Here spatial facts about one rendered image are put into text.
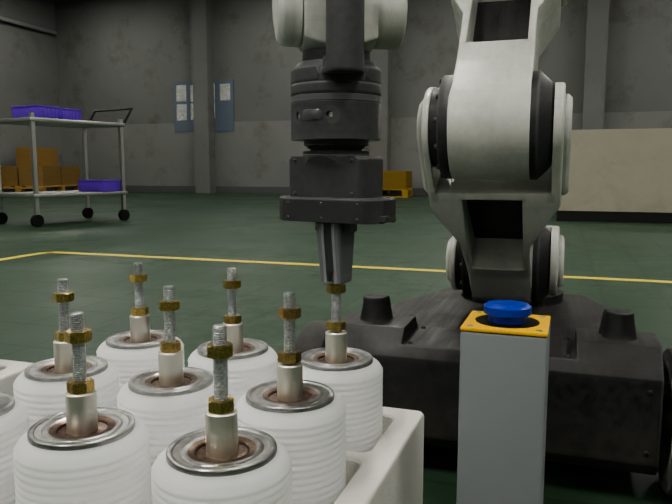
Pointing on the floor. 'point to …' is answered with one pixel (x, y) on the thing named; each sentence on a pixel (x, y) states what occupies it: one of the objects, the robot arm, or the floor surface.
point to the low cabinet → (619, 176)
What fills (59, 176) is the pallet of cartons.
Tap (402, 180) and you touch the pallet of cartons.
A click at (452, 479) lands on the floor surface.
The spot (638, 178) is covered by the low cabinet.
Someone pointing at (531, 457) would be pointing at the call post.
